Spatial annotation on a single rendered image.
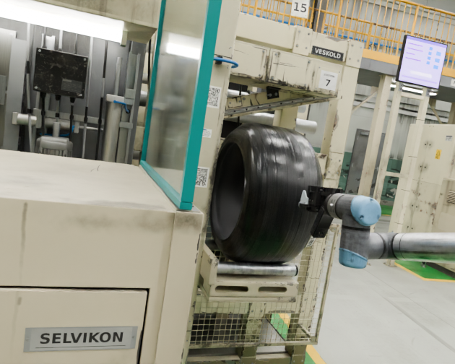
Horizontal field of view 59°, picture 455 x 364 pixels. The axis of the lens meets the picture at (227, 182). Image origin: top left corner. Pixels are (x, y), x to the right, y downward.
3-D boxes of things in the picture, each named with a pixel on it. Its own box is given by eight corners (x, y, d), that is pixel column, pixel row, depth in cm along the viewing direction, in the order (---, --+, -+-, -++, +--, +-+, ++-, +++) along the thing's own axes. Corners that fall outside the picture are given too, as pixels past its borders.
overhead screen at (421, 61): (397, 81, 482) (406, 34, 476) (394, 81, 487) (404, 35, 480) (438, 89, 497) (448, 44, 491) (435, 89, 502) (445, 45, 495)
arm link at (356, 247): (382, 269, 109) (386, 229, 109) (351, 270, 104) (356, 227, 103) (360, 262, 116) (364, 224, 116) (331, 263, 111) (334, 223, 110)
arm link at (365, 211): (357, 228, 102) (360, 195, 102) (332, 222, 112) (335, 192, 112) (381, 230, 105) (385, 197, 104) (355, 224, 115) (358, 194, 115)
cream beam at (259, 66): (215, 71, 167) (221, 35, 165) (201, 76, 190) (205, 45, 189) (339, 97, 187) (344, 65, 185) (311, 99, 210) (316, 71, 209)
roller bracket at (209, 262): (207, 286, 141) (211, 259, 140) (184, 250, 178) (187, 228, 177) (217, 286, 142) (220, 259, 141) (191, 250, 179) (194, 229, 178)
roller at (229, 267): (209, 263, 150) (210, 274, 147) (213, 258, 146) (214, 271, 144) (292, 266, 161) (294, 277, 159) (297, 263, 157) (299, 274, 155)
